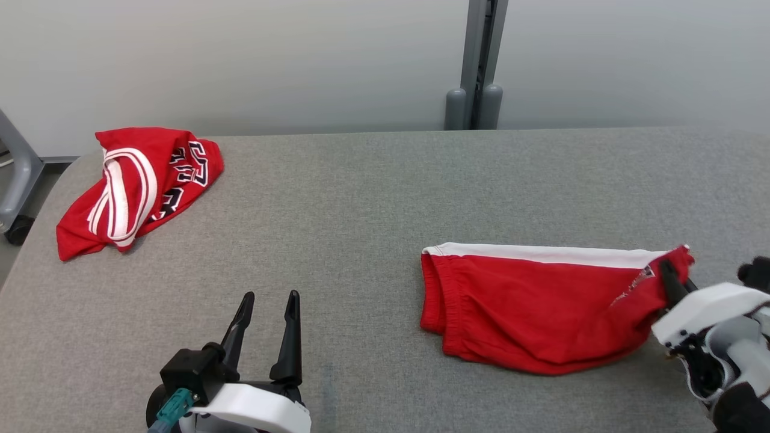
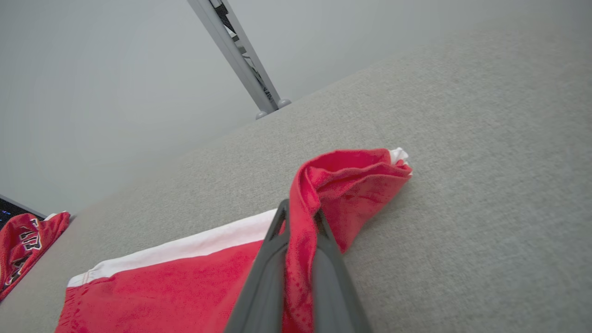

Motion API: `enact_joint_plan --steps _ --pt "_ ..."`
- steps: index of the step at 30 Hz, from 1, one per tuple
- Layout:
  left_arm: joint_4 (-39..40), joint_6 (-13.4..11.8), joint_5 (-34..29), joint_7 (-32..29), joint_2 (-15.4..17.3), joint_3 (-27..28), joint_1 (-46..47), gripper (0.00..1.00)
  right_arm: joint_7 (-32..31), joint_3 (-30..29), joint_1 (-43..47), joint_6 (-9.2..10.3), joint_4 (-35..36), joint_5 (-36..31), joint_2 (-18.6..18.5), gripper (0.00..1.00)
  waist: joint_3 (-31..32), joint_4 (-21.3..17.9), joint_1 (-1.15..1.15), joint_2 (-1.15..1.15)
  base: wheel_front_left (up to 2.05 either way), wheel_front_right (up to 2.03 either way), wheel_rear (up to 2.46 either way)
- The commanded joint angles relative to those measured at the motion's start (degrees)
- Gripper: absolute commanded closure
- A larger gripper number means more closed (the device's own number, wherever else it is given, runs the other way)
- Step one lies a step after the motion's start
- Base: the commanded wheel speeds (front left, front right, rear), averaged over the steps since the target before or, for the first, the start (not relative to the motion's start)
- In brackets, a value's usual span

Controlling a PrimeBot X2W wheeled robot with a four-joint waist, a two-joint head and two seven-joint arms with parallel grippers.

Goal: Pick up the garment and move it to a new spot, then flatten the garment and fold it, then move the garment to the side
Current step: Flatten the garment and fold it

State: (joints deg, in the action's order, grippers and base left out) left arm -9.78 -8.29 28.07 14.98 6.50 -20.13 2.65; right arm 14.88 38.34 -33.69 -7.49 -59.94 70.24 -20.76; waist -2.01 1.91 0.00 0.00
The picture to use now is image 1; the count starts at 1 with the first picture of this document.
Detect red jersey with white sleeves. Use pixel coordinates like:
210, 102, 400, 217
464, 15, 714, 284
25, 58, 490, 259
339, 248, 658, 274
56, 126, 225, 262

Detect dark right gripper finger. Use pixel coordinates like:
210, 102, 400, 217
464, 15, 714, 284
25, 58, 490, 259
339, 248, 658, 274
659, 258, 699, 308

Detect red shorts with white stripe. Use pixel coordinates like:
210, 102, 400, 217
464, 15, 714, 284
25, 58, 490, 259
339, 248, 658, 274
419, 242, 695, 376

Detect black cable with teal plug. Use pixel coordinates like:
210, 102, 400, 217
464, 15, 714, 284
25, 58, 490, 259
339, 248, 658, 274
146, 388, 198, 433

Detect grey cart frame with caster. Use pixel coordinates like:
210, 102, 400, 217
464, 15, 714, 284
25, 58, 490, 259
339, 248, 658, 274
0, 108, 46, 246

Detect grey metal wall post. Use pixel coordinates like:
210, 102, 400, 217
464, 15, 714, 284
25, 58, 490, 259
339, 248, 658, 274
444, 0, 509, 131

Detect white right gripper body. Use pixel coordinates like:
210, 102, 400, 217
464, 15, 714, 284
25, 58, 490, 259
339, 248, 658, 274
651, 281, 770, 349

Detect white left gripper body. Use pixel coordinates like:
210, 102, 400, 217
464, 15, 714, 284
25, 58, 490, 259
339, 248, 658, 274
180, 382, 312, 433

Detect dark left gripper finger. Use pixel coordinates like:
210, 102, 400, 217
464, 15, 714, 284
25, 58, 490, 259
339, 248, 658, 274
221, 291, 256, 374
269, 290, 303, 387

